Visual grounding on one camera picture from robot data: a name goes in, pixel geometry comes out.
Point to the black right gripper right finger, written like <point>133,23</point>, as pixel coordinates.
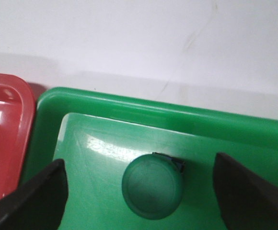
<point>246,200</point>

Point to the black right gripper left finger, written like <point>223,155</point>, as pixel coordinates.
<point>39,204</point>

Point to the green mushroom push button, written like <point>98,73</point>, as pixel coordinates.
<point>152,185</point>

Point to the green plastic tray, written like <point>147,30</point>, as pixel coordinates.
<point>98,135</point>

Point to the red plastic tray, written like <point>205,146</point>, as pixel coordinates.
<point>17,110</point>

